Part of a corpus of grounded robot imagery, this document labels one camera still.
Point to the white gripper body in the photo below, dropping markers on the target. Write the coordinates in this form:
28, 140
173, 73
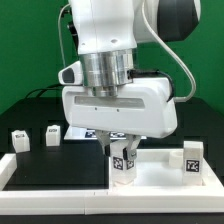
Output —
142, 107

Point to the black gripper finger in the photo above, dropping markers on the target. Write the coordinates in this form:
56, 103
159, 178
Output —
130, 151
104, 140

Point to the white square tabletop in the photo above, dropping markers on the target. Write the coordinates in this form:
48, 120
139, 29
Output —
163, 168

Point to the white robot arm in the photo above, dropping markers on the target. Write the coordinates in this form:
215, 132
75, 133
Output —
103, 90

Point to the white U-shaped obstacle fence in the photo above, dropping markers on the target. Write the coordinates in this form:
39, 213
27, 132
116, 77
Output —
112, 200

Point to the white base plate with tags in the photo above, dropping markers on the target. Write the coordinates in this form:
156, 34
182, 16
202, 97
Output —
75, 133

